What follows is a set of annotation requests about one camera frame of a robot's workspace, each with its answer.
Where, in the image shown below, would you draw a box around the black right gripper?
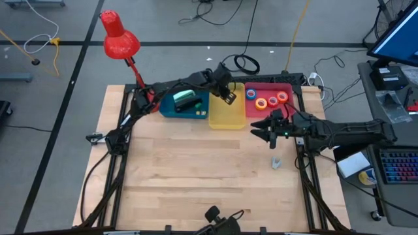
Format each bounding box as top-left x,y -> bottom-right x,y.
250,108 -> 297,150

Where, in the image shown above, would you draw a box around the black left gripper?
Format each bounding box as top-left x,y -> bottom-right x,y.
208,63 -> 238,106

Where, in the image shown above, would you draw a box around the black stapler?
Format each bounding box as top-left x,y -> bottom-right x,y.
174,95 -> 204,114

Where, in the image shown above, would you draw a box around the light green eraser block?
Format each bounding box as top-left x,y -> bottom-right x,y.
172,89 -> 197,102

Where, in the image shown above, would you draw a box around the red plastic tray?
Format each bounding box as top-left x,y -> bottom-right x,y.
244,82 -> 297,119

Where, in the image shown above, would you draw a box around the yellow plastic tray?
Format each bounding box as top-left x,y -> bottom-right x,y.
208,82 -> 248,131

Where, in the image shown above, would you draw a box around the long black power strip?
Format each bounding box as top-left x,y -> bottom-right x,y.
228,72 -> 305,87

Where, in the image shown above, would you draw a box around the blue plastic tray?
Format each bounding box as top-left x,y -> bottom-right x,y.
159,89 -> 210,119

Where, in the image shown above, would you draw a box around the white power adapter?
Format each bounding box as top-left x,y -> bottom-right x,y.
306,71 -> 327,101

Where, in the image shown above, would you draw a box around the white box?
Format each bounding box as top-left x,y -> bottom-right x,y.
336,153 -> 372,179

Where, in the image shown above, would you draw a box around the grey side desk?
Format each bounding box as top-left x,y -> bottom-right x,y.
357,60 -> 418,229

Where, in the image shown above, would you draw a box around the red desk lamp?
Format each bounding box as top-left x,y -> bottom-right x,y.
99,9 -> 163,114

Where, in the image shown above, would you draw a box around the clear plastic bag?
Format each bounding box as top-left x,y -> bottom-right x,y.
375,90 -> 413,125

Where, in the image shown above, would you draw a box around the black mini computer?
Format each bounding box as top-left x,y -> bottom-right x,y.
370,66 -> 410,91

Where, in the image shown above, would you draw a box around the backlit black keyboard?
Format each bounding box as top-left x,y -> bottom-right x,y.
378,149 -> 418,185

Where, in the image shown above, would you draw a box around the computer monitor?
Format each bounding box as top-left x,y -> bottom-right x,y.
366,0 -> 418,69

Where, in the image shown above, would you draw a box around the yellow rod with black foot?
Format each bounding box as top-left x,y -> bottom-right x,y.
0,29 -> 42,66

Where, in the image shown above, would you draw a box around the grey stand foot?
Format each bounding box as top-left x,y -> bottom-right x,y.
0,72 -> 33,83

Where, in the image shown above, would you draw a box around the grey cart base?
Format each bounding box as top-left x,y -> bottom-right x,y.
3,0 -> 67,9

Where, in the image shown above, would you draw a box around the black chair base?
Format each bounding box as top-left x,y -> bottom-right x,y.
0,100 -> 14,127

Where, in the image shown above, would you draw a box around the coiled black cable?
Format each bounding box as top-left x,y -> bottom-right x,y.
233,0 -> 261,76

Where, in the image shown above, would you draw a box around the black aluminium table frame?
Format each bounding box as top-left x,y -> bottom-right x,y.
78,73 -> 350,234

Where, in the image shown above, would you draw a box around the thin black floor cable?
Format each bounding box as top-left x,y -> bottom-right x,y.
178,0 -> 244,26

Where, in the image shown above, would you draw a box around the long yellow cable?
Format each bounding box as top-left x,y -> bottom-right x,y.
284,0 -> 310,73

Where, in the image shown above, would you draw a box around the tangled black cables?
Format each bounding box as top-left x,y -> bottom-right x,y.
313,48 -> 368,112

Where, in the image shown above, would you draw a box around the black wire fan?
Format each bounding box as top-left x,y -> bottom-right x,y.
362,0 -> 415,50

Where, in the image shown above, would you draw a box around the short yellow cord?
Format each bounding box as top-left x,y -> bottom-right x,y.
50,37 -> 63,76

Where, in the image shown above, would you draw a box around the white floor cable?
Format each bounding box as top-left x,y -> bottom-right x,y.
23,0 -> 60,55

